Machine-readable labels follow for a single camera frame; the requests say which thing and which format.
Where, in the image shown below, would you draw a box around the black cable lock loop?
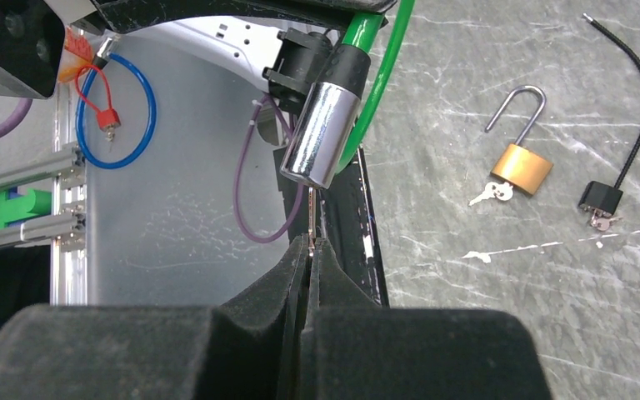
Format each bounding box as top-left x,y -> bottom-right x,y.
577,12 -> 640,218

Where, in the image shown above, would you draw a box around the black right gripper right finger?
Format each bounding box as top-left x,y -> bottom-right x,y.
300,239 -> 552,399

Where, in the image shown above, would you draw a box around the orange drink bottle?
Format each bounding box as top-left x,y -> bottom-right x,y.
57,27 -> 94,83

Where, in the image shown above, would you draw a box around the silver padlock key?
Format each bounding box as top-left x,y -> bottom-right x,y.
468,182 -> 514,207

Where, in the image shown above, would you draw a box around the brass padlock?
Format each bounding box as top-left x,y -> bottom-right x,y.
484,84 -> 553,196

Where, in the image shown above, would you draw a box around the small silver key pair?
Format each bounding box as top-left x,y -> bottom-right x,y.
307,187 -> 317,258

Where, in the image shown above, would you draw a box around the silver keys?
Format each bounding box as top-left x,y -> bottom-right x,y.
589,210 -> 621,233

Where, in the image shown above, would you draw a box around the blue cable lock loop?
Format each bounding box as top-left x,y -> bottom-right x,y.
74,37 -> 158,170

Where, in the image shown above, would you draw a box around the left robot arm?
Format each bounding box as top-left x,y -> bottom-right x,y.
144,17 -> 333,115

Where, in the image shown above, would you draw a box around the small red padlock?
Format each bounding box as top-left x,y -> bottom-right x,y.
74,63 -> 123,143

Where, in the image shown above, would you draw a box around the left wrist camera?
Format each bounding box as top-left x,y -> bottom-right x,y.
0,0 -> 100,101

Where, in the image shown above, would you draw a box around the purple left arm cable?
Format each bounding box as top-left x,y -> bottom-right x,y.
0,93 -> 306,245

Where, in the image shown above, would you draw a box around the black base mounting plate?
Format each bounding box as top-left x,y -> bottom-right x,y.
250,150 -> 389,310

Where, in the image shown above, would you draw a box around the green plastic block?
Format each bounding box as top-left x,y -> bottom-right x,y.
0,187 -> 52,229

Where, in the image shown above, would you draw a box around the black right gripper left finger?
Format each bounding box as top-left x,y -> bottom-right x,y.
0,235 -> 308,399

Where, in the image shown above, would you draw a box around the green cable lock loop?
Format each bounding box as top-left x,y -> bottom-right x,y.
279,0 -> 415,188

